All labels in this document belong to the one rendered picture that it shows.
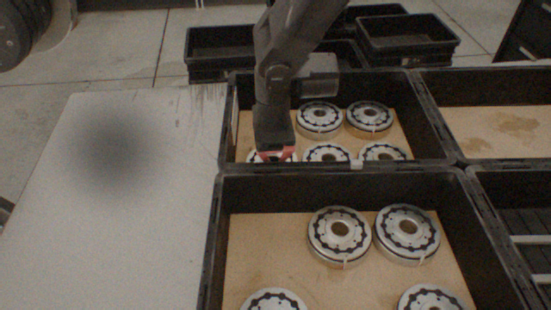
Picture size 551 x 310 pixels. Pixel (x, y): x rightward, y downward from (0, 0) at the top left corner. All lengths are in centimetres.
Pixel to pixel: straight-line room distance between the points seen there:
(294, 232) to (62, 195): 57
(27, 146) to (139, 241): 164
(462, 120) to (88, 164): 91
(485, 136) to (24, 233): 100
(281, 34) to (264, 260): 35
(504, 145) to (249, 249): 58
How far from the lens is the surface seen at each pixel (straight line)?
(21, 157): 235
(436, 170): 64
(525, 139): 95
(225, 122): 68
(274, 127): 60
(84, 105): 124
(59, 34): 75
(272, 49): 47
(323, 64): 56
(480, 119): 96
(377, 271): 62
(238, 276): 60
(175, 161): 96
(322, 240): 59
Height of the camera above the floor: 136
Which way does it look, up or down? 45 degrees down
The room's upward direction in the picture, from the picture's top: straight up
